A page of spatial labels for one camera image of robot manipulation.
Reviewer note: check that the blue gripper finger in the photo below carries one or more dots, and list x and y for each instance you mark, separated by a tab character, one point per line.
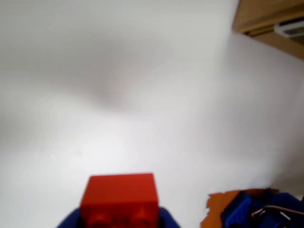
168	219
70	219

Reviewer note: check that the red 2x2 toy block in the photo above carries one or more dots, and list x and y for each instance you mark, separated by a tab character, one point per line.
118	190

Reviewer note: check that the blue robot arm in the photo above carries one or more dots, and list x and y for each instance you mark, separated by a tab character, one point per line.
240	209

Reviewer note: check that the wooden cabinet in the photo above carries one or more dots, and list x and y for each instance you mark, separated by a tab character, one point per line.
261	14

